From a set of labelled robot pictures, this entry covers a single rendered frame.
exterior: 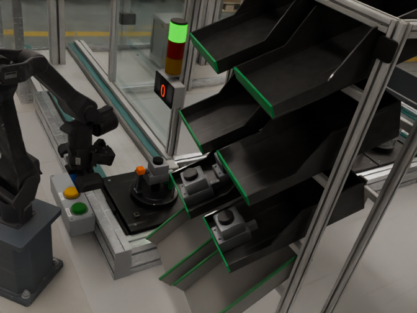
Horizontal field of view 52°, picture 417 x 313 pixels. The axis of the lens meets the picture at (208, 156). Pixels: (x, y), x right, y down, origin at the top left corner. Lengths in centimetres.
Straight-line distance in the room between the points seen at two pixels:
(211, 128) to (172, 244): 35
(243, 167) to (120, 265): 52
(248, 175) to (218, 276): 31
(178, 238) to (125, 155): 54
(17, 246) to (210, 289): 42
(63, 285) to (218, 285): 42
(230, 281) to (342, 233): 64
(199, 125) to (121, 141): 77
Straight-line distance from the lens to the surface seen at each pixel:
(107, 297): 116
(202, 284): 99
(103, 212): 123
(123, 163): 148
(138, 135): 157
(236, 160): 77
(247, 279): 93
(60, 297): 117
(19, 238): 103
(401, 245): 159
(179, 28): 124
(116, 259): 113
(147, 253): 117
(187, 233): 105
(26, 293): 115
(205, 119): 86
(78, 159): 109
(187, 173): 87
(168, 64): 129
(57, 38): 212
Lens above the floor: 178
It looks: 33 degrees down
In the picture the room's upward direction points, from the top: 11 degrees clockwise
